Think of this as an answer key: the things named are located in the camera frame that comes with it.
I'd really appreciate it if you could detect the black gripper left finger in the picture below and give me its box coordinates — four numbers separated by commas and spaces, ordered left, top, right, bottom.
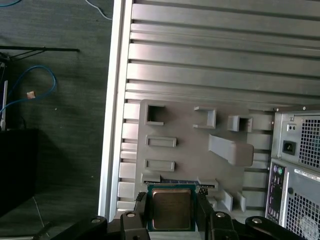
49, 191, 151, 240

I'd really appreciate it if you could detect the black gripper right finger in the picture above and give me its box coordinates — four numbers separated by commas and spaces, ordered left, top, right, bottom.
197, 188, 302, 240

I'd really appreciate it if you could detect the silver topped CPU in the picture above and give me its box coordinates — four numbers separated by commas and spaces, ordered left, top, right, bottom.
146, 183, 197, 233

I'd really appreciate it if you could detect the RAM stick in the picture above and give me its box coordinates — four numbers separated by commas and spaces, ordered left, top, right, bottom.
143, 178, 216, 188

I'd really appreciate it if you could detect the grey parts rack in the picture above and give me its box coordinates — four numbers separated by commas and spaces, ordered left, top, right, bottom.
133, 98, 255, 240

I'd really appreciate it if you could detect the black PC case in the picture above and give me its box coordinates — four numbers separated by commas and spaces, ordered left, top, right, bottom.
264, 104, 320, 240

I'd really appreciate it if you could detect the grey power supply unit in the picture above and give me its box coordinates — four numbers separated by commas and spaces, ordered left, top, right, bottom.
279, 112, 320, 171

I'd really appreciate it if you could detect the black box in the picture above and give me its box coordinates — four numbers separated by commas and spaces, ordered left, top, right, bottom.
0, 127, 40, 219

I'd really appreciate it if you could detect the blue network cable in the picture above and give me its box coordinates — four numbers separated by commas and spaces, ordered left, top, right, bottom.
0, 64, 58, 114

